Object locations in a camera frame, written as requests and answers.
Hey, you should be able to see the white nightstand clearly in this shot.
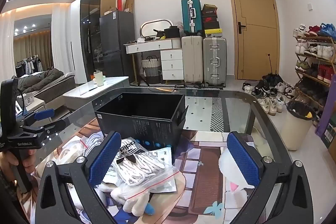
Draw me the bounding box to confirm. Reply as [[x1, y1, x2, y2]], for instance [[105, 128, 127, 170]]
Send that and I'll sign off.
[[16, 94, 45, 119]]

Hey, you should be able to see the printed desk mat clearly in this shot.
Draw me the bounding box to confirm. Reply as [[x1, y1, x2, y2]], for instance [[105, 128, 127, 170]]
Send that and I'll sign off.
[[34, 119, 286, 224]]

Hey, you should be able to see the silver suitcase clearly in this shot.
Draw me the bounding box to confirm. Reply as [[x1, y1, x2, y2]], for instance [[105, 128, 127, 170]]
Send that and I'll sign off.
[[203, 37, 227, 87]]

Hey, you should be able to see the black bag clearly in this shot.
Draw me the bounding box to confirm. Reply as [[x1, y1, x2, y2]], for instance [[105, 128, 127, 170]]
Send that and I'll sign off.
[[164, 26, 181, 39]]

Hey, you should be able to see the oval mirror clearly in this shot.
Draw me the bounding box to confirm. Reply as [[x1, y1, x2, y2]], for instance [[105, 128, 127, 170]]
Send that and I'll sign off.
[[140, 19, 173, 39]]

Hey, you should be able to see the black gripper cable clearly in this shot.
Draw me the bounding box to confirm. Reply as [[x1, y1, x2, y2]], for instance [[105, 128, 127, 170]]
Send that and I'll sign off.
[[17, 94, 29, 117]]

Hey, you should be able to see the brown cardboard box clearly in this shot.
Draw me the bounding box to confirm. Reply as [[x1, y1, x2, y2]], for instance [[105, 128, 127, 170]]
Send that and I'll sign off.
[[327, 143, 336, 164]]

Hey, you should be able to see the grey bed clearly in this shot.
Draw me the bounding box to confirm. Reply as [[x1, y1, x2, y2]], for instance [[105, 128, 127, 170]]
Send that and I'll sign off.
[[12, 68, 75, 104]]

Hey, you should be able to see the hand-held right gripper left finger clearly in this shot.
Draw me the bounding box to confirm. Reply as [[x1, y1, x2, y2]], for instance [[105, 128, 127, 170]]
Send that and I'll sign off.
[[35, 131, 122, 224]]

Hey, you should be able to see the cream cup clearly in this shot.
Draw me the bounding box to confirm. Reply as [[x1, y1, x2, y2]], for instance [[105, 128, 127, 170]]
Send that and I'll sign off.
[[94, 70, 105, 86]]

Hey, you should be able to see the shoe rack with shoes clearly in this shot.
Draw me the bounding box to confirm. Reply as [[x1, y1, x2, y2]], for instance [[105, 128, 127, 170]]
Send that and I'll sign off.
[[293, 22, 336, 114]]

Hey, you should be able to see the black umbrella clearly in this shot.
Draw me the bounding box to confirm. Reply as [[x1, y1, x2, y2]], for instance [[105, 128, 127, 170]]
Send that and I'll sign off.
[[262, 53, 284, 85]]

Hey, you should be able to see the white green medicine packet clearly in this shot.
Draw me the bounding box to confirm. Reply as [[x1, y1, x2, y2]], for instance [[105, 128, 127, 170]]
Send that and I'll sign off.
[[142, 147, 173, 169]]

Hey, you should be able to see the black cardboard box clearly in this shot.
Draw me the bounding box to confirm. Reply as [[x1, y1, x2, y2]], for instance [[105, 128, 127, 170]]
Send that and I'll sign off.
[[94, 92, 189, 153]]

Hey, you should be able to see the white curtain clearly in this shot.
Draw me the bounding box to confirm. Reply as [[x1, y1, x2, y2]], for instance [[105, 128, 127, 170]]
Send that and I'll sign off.
[[51, 13, 71, 73]]

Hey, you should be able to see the clothes rack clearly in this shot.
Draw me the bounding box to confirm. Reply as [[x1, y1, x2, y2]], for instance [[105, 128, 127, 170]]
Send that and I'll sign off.
[[14, 55, 44, 77]]

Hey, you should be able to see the dark green jacket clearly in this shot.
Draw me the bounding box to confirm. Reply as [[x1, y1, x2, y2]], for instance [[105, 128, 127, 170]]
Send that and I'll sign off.
[[16, 68, 65, 90]]

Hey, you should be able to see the brown curtain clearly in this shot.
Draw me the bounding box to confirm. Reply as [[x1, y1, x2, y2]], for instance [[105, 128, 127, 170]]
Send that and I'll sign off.
[[14, 31, 53, 71]]

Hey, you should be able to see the teal suitcase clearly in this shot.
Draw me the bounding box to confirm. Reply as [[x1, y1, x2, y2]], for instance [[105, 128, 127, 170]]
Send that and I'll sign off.
[[181, 0, 202, 36]]

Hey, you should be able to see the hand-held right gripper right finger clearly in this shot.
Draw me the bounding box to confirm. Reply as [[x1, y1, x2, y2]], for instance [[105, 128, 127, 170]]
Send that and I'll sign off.
[[226, 132, 313, 224]]

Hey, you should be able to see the white low table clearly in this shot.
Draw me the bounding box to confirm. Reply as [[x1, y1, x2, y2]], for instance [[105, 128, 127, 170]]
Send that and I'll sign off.
[[63, 76, 130, 109]]

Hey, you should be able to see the cream fuzzy glove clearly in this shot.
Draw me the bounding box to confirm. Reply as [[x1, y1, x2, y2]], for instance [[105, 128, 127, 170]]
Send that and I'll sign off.
[[101, 182, 155, 216]]

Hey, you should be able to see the white wardrobe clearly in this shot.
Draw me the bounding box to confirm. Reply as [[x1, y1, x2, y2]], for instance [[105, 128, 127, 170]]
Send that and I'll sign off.
[[70, 0, 87, 84]]

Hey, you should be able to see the purple box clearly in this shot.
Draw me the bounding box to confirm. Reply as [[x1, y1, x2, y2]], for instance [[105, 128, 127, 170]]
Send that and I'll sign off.
[[315, 98, 336, 138]]

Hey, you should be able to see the wooden door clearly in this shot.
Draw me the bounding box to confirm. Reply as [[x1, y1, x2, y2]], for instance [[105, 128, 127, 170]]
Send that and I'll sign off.
[[225, 0, 280, 81]]

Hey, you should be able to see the dark grey refrigerator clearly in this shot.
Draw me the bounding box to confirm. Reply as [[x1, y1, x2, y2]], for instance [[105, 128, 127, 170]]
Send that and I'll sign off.
[[99, 10, 135, 77]]

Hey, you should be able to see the wicker basket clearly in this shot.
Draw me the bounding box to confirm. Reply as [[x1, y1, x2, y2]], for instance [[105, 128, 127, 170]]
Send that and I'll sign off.
[[141, 56, 161, 84]]

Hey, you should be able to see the black glass cabinet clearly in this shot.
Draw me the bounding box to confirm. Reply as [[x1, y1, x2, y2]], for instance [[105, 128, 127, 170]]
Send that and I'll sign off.
[[79, 0, 116, 83]]

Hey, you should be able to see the beige suitcase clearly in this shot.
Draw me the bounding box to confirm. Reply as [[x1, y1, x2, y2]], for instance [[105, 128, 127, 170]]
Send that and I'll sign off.
[[182, 35, 204, 84]]

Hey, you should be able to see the person's left hand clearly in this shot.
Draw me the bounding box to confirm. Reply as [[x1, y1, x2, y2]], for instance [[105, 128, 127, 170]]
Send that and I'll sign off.
[[0, 149, 37, 182]]

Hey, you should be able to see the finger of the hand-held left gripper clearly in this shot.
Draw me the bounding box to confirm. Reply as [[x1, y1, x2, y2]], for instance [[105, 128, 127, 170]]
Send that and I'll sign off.
[[16, 109, 55, 126], [20, 119, 67, 139]]

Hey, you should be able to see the black yellow shoe box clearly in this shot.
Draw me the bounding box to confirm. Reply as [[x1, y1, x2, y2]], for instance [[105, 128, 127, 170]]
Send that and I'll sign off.
[[204, 28, 223, 38]]

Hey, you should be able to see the pile of shoes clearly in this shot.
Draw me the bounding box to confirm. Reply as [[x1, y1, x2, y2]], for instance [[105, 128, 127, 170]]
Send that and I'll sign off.
[[241, 78, 298, 115]]

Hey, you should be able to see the white plastic bag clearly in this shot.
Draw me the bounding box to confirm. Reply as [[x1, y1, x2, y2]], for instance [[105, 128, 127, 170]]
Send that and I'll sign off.
[[54, 135, 88, 172]]

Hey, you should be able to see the white trash bin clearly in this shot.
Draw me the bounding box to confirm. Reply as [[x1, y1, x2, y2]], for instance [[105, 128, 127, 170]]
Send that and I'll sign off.
[[281, 100, 317, 151]]

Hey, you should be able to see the white vanity desk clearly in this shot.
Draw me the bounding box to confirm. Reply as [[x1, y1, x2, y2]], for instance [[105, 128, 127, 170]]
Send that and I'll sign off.
[[124, 39, 184, 85]]

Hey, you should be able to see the clear bag of white socks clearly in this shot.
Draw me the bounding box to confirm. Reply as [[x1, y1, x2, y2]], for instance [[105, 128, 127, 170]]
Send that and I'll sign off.
[[105, 139, 181, 194]]

